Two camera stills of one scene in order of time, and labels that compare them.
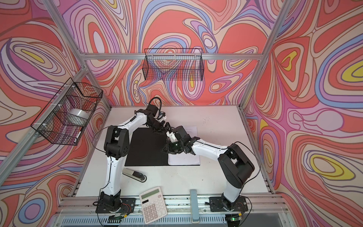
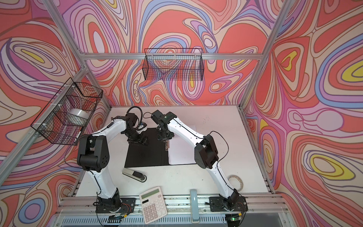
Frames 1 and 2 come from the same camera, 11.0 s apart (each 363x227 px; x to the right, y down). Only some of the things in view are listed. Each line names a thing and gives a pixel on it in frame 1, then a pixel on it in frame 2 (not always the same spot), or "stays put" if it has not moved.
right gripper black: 168,149 → 159,137
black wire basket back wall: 173,64 stays put
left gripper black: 161,128 → 140,140
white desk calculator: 152,205 stays put
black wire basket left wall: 65,117 stays put
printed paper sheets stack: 183,158 stays put
